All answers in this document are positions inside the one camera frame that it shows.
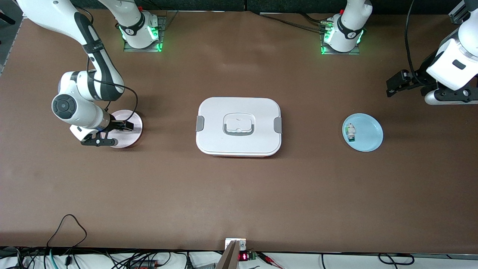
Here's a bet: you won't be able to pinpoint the thin black cable loop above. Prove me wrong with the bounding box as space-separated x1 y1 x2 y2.
47 214 87 262

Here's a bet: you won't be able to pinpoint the red clip leads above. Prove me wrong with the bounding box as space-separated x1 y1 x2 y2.
258 253 284 269

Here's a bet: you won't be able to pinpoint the black coiled cable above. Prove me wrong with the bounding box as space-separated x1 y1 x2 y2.
378 253 415 266

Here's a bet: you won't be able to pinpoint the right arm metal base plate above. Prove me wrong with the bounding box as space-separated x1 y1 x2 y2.
123 15 167 53

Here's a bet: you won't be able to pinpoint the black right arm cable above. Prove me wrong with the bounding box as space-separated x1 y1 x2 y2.
86 7 139 124

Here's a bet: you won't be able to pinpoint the aluminium camera post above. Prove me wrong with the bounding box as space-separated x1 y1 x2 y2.
216 238 247 269

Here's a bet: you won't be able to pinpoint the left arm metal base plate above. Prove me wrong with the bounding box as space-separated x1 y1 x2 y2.
320 15 361 56

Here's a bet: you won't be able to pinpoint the light blue round plate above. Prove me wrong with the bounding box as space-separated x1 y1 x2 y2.
342 113 384 152

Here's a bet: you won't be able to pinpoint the aluminium frame profile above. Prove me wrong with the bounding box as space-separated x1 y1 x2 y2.
449 0 472 25

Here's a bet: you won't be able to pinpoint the white lunch box grey clips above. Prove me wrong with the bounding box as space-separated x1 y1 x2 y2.
196 97 282 158

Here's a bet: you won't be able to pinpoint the black base cable bundle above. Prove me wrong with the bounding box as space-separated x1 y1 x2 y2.
260 11 329 34

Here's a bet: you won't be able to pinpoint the pink round plate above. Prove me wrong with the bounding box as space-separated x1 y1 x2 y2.
108 109 143 149

